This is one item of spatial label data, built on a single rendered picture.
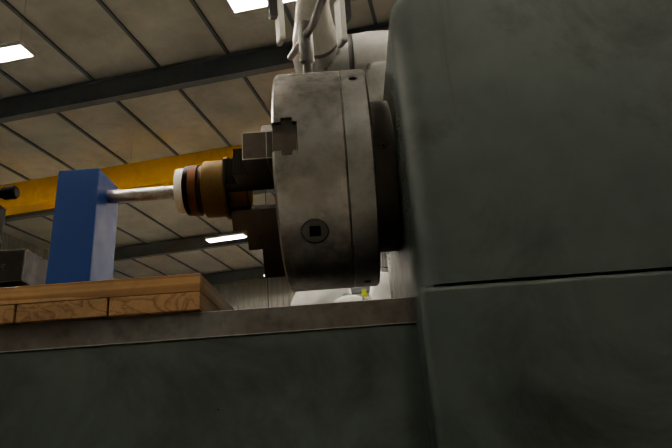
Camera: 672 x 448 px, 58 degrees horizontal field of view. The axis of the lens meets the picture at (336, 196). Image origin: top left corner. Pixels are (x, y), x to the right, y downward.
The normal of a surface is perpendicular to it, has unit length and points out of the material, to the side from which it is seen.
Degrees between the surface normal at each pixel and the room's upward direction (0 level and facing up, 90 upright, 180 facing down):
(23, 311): 90
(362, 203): 125
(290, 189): 116
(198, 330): 90
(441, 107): 90
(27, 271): 90
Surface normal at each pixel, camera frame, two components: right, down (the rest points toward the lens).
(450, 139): -0.04, -0.37
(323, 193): 0.00, 0.11
